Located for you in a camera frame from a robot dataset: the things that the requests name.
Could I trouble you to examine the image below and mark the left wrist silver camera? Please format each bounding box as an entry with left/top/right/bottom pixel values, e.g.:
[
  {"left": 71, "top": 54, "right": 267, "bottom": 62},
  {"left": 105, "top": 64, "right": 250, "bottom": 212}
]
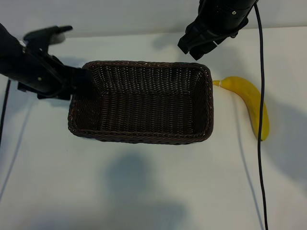
[{"left": 23, "top": 25, "right": 73, "bottom": 46}]

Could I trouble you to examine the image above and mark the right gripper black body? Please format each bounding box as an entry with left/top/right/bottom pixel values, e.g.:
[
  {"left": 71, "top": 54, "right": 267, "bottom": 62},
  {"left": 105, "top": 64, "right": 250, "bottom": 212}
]
[{"left": 195, "top": 0, "right": 259, "bottom": 46}]

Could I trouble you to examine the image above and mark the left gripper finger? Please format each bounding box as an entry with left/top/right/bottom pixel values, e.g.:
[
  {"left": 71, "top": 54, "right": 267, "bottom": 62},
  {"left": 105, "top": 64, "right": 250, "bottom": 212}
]
[
  {"left": 71, "top": 67, "right": 82, "bottom": 97},
  {"left": 80, "top": 68, "right": 99, "bottom": 99}
]

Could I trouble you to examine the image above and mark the yellow banana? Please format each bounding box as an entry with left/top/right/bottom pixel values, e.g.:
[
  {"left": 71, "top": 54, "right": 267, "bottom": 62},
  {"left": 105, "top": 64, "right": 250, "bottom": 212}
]
[{"left": 213, "top": 76, "right": 270, "bottom": 142}]

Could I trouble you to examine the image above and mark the dark brown woven basket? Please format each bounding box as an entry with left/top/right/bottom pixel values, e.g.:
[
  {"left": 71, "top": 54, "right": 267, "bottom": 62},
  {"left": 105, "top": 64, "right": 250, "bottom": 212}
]
[{"left": 68, "top": 60, "right": 213, "bottom": 146}]

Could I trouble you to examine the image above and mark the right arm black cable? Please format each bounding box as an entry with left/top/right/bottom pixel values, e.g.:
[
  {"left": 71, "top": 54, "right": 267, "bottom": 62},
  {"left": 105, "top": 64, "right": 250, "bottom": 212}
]
[{"left": 254, "top": 3, "right": 269, "bottom": 230}]

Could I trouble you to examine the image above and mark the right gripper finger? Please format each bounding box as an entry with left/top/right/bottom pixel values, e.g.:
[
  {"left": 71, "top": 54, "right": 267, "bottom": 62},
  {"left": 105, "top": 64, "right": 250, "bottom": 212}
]
[
  {"left": 189, "top": 37, "right": 220, "bottom": 61},
  {"left": 177, "top": 22, "right": 209, "bottom": 56}
]

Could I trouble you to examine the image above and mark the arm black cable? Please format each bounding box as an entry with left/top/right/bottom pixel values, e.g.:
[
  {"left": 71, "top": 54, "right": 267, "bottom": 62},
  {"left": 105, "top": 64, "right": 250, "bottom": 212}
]
[
  {"left": 0, "top": 79, "right": 12, "bottom": 147},
  {"left": 254, "top": 3, "right": 269, "bottom": 230}
]

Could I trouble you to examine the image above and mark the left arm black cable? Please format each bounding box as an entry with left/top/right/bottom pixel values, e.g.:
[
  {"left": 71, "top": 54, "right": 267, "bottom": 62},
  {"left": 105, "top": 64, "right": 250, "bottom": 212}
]
[{"left": 0, "top": 79, "right": 12, "bottom": 147}]

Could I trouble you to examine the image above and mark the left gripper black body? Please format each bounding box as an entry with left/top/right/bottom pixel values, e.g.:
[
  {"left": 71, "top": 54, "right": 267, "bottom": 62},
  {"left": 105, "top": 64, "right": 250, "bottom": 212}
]
[{"left": 17, "top": 44, "right": 74, "bottom": 100}]

